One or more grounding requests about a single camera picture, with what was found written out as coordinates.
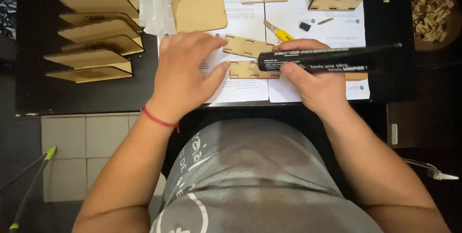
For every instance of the person's left hand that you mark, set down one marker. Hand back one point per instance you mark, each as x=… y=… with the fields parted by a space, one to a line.
x=178 y=78

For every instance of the black glue tube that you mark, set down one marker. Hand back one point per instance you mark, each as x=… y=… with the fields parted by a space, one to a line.
x=325 y=60

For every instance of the heap of wooden offcuts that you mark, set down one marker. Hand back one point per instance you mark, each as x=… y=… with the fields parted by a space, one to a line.
x=431 y=16

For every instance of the plain tabbed wooden panel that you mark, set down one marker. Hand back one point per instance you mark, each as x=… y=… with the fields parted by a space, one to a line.
x=198 y=14

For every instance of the row of wooden holders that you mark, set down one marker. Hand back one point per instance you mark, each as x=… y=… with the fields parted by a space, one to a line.
x=97 y=27

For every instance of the black pole with green tip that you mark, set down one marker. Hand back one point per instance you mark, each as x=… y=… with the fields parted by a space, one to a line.
x=30 y=189

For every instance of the yellow utility knife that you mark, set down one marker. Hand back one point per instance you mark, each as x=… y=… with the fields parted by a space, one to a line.
x=281 y=34

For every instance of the printed white paper sheet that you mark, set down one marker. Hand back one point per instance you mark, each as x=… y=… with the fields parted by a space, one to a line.
x=335 y=27
x=241 y=20

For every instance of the grey printed shirt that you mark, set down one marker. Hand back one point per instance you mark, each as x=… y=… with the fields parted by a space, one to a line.
x=252 y=175

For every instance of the long slotted wooden panel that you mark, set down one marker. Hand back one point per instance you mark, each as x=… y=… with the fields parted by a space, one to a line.
x=245 y=46

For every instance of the black tube cap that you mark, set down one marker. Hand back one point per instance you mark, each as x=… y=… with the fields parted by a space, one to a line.
x=305 y=26

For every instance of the clear plastic bag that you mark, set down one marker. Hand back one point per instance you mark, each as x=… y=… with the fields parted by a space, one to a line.
x=148 y=2

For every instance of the long thin wooden stick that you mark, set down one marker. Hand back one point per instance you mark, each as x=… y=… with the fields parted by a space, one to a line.
x=263 y=1

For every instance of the brown round bowl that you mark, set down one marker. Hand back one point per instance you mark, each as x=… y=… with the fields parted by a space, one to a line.
x=453 y=34

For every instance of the short slotted wooden panel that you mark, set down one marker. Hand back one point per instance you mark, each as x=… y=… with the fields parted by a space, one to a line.
x=245 y=70

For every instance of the patterned dark cloth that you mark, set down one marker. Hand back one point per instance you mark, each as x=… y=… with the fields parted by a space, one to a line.
x=7 y=9

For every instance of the short wooden stick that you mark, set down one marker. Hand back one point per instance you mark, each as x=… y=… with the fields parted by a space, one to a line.
x=325 y=21

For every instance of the thin dark pole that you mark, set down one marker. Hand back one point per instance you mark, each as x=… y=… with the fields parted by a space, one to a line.
x=21 y=174

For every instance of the person's right hand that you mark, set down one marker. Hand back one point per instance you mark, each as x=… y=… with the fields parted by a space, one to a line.
x=323 y=88

